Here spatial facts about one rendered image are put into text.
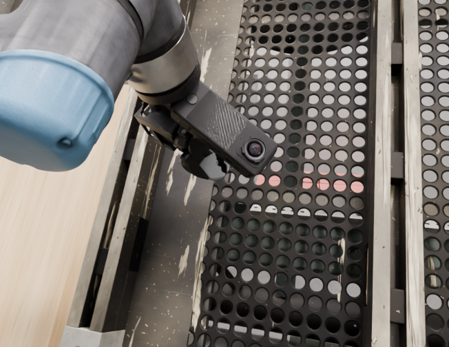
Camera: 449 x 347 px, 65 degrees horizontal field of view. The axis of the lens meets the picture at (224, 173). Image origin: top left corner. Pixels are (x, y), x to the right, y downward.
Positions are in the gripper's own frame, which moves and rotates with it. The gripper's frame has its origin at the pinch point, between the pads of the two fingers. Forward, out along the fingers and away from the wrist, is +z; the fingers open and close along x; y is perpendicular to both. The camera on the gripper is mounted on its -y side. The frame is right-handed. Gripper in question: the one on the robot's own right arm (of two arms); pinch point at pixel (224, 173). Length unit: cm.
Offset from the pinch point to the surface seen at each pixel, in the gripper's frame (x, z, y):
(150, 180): 5.4, 5.6, 13.7
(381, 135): -16.4, 1.3, -16.0
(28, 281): 30.8, 9.4, 23.0
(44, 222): 21.8, 7.8, 27.7
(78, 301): 26.5, 4.5, 9.2
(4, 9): -11, -1, 76
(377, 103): -20.8, 0.5, -13.3
